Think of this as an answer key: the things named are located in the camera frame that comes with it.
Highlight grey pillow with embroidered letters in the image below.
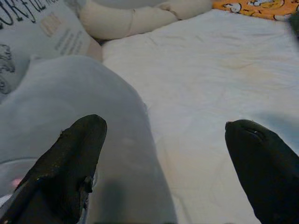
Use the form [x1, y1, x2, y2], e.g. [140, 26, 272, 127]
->
[0, 55, 178, 224]

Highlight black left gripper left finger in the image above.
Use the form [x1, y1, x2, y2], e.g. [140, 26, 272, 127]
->
[0, 114, 108, 224]

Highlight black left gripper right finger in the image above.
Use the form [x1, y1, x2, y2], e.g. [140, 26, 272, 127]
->
[224, 119, 299, 224]

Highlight white bed sheet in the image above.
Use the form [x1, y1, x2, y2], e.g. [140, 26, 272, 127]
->
[101, 9, 299, 224]

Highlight orange patterned blanket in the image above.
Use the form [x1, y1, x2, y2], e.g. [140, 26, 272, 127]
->
[212, 0, 299, 21]

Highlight dark green object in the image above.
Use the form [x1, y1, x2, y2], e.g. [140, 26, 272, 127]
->
[288, 13, 299, 36]

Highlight cream knotted pillow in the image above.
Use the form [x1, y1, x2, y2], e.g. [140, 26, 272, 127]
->
[79, 0, 213, 41]

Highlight white pillow with black lettering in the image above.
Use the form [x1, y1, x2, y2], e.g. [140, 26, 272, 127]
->
[0, 0, 103, 105]

